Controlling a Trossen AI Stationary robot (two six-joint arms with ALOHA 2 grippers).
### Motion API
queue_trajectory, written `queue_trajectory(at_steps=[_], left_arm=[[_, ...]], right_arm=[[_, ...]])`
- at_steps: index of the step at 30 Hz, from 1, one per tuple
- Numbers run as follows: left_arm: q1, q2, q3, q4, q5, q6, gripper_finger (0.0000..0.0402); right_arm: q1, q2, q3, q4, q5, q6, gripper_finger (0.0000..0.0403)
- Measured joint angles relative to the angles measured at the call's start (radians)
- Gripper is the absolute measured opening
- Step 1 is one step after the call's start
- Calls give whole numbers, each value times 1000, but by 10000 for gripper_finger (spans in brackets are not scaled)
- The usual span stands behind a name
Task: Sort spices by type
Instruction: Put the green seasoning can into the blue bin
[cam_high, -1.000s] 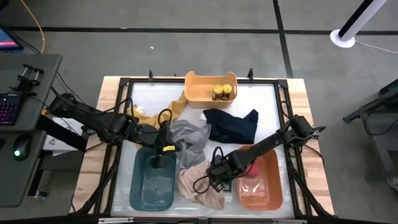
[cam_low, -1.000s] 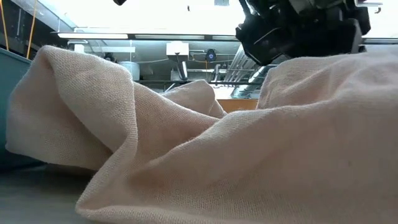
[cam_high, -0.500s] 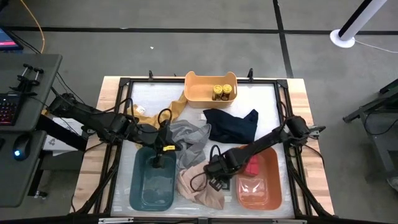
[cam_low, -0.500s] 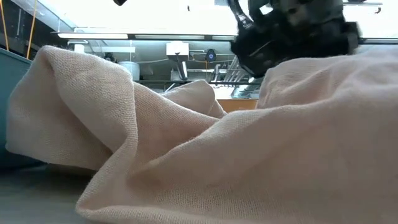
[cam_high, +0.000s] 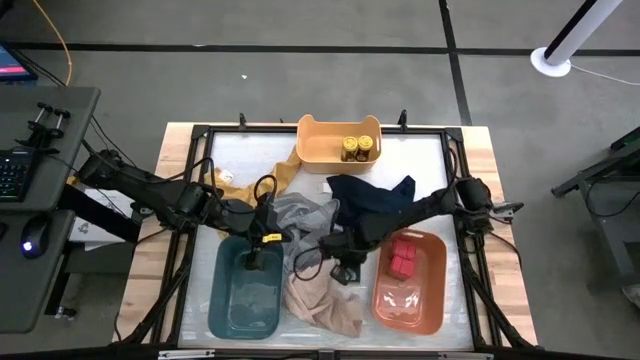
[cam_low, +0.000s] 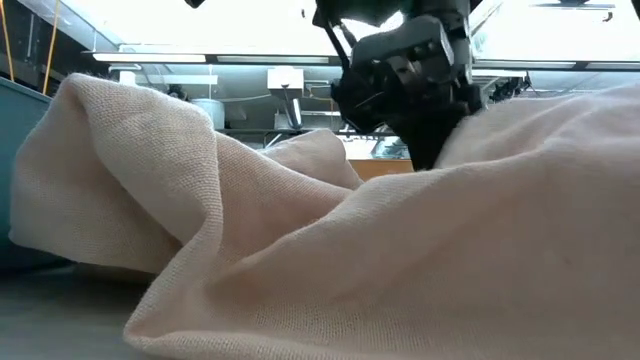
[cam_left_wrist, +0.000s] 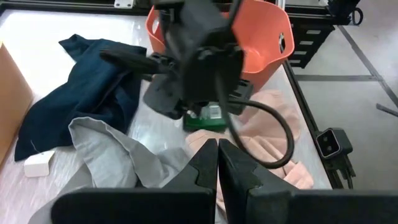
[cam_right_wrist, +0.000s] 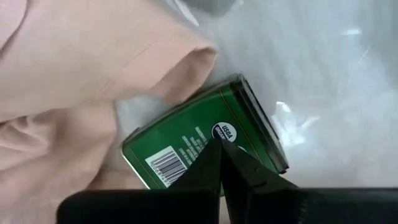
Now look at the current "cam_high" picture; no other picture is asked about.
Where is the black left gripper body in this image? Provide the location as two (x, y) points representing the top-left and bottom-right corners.
(239, 204), (285, 251)

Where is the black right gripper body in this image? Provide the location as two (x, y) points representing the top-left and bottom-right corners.
(318, 227), (374, 267)

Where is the teal plastic bin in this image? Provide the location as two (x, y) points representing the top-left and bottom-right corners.
(207, 234), (285, 341)

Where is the orange plastic bin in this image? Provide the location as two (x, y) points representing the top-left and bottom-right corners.
(371, 228), (448, 336)

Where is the yellow-lid spice jar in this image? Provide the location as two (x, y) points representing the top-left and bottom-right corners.
(341, 135), (359, 163)
(356, 134), (375, 163)

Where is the beige pink cloth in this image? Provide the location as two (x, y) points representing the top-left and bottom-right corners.
(283, 257), (365, 339)

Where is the grey cloth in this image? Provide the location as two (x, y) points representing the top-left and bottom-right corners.
(272, 192), (341, 271)

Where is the mustard yellow cloth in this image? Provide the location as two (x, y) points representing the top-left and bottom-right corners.
(204, 144), (301, 209)

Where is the navy blue cloth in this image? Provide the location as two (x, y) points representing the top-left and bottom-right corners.
(326, 173), (417, 232)

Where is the white plastic table mat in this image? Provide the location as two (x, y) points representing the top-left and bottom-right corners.
(177, 130), (474, 351)

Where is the yellow plastic bin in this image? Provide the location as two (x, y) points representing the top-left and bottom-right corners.
(295, 113), (384, 175)

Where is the black computer mouse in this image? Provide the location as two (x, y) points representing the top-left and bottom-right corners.
(19, 217), (51, 259)

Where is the black clamp stand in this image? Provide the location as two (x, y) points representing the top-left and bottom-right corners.
(14, 102), (71, 151)

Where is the grey desk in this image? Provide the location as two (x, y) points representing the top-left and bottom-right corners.
(0, 85), (101, 334)

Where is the black keyboard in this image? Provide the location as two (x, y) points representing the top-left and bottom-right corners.
(0, 148), (35, 203)

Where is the white pole floor stand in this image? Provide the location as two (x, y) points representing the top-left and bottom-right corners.
(529, 0), (626, 79)

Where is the black metal stand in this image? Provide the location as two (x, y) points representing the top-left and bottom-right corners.
(549, 124), (640, 291)

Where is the computer monitor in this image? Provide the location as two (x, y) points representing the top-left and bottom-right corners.
(0, 42), (39, 84)

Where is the black metal table frame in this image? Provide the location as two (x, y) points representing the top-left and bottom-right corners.
(117, 122), (536, 360)

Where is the yellow cable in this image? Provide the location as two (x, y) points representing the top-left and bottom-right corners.
(32, 0), (74, 87)

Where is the white cable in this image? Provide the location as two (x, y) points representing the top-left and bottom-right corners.
(569, 62), (640, 87)

